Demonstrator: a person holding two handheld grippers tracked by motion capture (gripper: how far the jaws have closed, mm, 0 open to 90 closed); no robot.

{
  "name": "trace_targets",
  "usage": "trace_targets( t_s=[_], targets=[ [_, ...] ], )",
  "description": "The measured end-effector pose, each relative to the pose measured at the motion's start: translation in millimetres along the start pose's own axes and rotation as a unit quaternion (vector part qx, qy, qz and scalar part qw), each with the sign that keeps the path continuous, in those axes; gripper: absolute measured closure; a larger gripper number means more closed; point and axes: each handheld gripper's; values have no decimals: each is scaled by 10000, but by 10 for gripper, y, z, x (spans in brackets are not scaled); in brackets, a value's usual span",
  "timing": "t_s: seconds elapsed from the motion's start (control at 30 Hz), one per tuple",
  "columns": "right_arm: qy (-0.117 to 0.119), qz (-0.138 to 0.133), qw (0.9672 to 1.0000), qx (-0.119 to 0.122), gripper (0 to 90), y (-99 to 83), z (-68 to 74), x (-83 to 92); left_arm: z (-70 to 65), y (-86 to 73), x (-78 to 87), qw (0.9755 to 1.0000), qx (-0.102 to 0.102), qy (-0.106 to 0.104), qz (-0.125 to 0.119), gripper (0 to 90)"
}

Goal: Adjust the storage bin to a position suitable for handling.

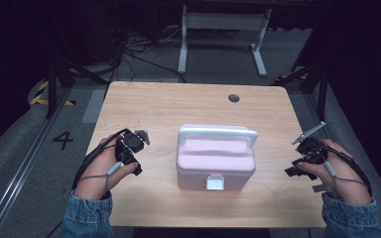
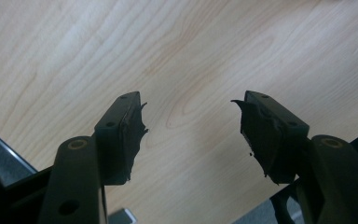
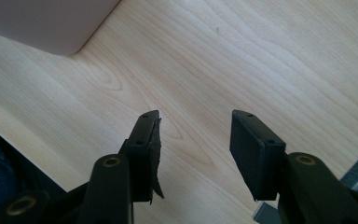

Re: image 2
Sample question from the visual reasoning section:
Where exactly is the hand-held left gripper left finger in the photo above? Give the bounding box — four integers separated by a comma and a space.
93, 91, 149, 187

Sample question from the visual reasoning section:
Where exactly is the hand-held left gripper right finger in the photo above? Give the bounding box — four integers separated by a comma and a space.
230, 90, 310, 185

